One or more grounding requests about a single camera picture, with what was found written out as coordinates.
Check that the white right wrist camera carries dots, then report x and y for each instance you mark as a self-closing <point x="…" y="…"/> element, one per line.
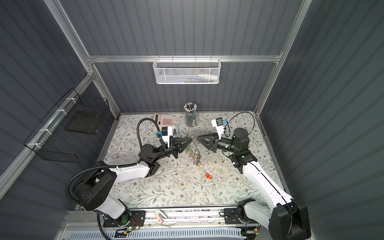
<point x="218" y="123"/>

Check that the round metal key organizer plate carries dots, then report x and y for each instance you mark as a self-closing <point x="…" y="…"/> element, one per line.
<point x="194" y="153"/>

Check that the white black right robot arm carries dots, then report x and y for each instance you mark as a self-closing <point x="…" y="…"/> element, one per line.
<point x="284" y="217"/>

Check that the white wire wall basket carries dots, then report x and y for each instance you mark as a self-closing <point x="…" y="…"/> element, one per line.
<point x="185" y="71"/>

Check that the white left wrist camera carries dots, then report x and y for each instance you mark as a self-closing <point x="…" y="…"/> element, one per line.
<point x="167" y="132"/>

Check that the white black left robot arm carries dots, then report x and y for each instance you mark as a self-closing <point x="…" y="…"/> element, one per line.
<point x="91" y="187"/>

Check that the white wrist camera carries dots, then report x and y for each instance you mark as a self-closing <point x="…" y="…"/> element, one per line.
<point x="167" y="132"/>
<point x="218" y="123"/>

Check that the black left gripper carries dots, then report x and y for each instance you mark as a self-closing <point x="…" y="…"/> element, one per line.
<point x="175" y="147"/>

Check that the light blue stapler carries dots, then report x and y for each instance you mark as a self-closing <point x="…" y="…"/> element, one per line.
<point x="175" y="130"/>

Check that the pink desk calculator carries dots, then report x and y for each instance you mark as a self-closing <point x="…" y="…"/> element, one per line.
<point x="164" y="120"/>

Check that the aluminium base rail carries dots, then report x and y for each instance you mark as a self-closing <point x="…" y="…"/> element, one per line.
<point x="169" y="223"/>

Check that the clear pen cup with pens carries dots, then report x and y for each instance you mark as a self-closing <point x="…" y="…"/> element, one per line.
<point x="190" y="111"/>

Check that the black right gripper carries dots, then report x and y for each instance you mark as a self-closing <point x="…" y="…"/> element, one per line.
<point x="213" y="143"/>

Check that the white bottle in basket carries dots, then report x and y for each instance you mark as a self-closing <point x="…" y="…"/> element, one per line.
<point x="209" y="77"/>

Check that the black wire side basket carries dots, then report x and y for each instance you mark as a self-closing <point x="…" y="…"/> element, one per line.
<point x="68" y="133"/>

